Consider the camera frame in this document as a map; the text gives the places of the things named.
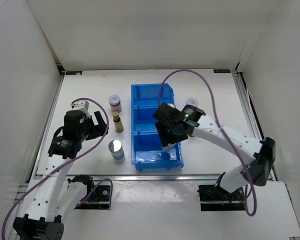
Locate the blue-label silver-lid shaker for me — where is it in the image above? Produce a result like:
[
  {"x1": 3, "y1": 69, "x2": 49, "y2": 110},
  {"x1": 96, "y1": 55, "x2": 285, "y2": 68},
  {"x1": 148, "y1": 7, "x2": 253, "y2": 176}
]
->
[
  {"x1": 108, "y1": 139, "x2": 126, "y2": 163},
  {"x1": 162, "y1": 143, "x2": 176, "y2": 152}
]

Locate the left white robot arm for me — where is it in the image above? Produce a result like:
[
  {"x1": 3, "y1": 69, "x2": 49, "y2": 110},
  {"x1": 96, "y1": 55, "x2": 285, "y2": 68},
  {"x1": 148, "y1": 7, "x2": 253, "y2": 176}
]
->
[{"x1": 13, "y1": 110, "x2": 109, "y2": 240}]

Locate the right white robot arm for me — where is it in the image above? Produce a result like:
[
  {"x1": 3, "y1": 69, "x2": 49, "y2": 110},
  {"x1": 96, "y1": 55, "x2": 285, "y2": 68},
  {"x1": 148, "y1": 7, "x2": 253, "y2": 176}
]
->
[{"x1": 153, "y1": 102, "x2": 276, "y2": 200}]

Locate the left yellow-label brown bottle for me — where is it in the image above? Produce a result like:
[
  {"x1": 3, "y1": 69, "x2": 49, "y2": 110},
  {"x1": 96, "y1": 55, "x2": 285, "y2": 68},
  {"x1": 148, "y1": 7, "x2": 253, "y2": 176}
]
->
[{"x1": 112, "y1": 111, "x2": 124, "y2": 133}]

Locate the right white-lid sauce jar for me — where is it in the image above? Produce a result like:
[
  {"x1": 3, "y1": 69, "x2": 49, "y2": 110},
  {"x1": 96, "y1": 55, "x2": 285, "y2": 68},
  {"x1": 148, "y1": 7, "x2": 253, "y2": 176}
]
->
[{"x1": 186, "y1": 97, "x2": 198, "y2": 108}]

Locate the white-lid sauce jar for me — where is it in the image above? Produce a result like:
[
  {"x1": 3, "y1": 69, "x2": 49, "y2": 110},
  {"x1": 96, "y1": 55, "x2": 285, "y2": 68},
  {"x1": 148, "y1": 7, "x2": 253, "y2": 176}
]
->
[
  {"x1": 186, "y1": 97, "x2": 198, "y2": 108},
  {"x1": 108, "y1": 94, "x2": 122, "y2": 113}
]

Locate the left white-lid sauce jar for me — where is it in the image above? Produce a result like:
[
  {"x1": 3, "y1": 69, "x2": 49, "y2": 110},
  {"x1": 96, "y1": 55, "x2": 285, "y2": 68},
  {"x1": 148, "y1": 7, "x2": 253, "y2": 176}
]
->
[{"x1": 108, "y1": 94, "x2": 122, "y2": 113}]

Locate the blue three-compartment plastic bin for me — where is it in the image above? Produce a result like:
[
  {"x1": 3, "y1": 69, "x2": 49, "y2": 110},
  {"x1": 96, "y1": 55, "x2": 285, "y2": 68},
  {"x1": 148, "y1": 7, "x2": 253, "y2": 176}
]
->
[{"x1": 131, "y1": 83, "x2": 184, "y2": 171}]

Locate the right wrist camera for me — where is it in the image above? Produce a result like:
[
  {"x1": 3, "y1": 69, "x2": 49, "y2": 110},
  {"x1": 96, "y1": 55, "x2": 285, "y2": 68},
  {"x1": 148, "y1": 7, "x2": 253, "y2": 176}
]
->
[{"x1": 153, "y1": 102, "x2": 181, "y2": 125}]

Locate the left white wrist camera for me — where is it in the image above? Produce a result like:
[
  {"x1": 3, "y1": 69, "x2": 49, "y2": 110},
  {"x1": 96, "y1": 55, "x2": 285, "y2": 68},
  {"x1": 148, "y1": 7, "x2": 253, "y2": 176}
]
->
[{"x1": 70, "y1": 100, "x2": 91, "y2": 119}]

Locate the front aluminium rail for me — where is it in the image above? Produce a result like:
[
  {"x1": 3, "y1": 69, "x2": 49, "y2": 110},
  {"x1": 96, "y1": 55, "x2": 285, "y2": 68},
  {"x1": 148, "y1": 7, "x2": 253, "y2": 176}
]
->
[{"x1": 29, "y1": 173, "x2": 273, "y2": 182}]

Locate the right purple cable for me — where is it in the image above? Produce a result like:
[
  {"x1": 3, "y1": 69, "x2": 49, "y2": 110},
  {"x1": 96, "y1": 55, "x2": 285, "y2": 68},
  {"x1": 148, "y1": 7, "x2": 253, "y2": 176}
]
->
[{"x1": 156, "y1": 69, "x2": 258, "y2": 217}]

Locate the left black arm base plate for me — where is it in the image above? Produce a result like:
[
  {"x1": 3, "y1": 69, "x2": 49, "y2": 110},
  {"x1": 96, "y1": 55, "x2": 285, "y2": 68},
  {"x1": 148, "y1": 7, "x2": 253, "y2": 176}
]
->
[{"x1": 75, "y1": 178, "x2": 113, "y2": 210}]

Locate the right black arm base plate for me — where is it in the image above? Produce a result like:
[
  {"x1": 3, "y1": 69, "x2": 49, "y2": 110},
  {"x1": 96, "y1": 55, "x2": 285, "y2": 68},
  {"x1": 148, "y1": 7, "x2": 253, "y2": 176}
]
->
[{"x1": 197, "y1": 184, "x2": 245, "y2": 212}]

